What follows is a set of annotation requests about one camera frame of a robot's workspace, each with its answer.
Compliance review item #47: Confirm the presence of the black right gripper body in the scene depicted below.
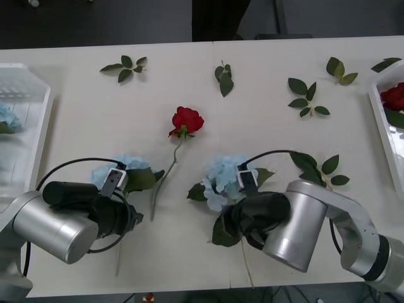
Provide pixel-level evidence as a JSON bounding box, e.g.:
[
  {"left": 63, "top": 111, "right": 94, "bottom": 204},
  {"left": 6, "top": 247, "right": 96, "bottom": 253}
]
[{"left": 222, "top": 204, "right": 241, "bottom": 239}]

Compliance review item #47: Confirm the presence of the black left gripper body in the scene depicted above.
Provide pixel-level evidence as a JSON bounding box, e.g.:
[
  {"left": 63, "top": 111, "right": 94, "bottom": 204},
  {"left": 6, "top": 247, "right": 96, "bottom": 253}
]
[{"left": 125, "top": 204, "right": 145, "bottom": 236}]

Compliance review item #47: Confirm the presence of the pale blue flower with stem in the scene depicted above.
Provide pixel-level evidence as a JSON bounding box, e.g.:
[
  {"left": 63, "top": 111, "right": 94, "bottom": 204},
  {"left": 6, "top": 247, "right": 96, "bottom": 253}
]
[
  {"left": 0, "top": 100, "right": 21, "bottom": 135},
  {"left": 187, "top": 151, "right": 275, "bottom": 290},
  {"left": 91, "top": 153, "right": 165, "bottom": 276}
]

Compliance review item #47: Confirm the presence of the small red rose bare stem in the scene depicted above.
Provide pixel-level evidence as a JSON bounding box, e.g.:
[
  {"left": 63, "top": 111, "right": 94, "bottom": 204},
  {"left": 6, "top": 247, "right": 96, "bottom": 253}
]
[{"left": 150, "top": 106, "right": 205, "bottom": 222}]

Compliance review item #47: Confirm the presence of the large red rose with stem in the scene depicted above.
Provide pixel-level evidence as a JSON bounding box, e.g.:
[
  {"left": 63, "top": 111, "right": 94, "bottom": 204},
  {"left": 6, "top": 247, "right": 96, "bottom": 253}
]
[{"left": 380, "top": 82, "right": 404, "bottom": 129}]

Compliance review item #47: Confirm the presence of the large single green leaf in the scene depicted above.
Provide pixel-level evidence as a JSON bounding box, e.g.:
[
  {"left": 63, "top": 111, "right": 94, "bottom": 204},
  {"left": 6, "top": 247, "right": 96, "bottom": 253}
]
[{"left": 207, "top": 214, "right": 244, "bottom": 247}]

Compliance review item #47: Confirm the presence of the green leaf twig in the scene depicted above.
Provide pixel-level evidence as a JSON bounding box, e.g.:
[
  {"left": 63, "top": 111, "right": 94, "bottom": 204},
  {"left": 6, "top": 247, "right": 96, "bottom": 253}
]
[
  {"left": 326, "top": 56, "right": 359, "bottom": 85},
  {"left": 289, "top": 150, "right": 350, "bottom": 192},
  {"left": 287, "top": 77, "right": 331, "bottom": 119},
  {"left": 214, "top": 59, "right": 235, "bottom": 98},
  {"left": 99, "top": 55, "right": 148, "bottom": 84}
]

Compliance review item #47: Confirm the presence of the shallow white box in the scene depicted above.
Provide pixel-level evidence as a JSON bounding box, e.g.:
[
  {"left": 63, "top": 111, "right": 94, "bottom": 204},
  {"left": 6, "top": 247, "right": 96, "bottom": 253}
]
[
  {"left": 369, "top": 59, "right": 404, "bottom": 201},
  {"left": 0, "top": 62, "right": 53, "bottom": 206}
]

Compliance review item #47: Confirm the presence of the person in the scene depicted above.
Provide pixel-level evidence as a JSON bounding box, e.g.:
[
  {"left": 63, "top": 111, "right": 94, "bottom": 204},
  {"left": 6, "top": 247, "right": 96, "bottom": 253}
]
[{"left": 192, "top": 0, "right": 252, "bottom": 42}]

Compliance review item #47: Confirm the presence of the black stand with base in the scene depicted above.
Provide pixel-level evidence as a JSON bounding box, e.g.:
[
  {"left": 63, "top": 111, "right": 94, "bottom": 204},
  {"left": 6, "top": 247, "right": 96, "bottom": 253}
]
[{"left": 255, "top": 0, "right": 314, "bottom": 40}]

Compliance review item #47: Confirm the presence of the narrow dark green leaf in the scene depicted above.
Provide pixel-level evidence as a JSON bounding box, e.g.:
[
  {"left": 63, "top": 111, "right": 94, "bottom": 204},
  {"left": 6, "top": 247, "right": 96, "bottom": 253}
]
[{"left": 371, "top": 57, "right": 403, "bottom": 73}]

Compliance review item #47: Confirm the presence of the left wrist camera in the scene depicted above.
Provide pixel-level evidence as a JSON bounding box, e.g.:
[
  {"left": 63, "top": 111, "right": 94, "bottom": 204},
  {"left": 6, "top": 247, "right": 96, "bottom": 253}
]
[{"left": 100, "top": 168, "right": 129, "bottom": 199}]

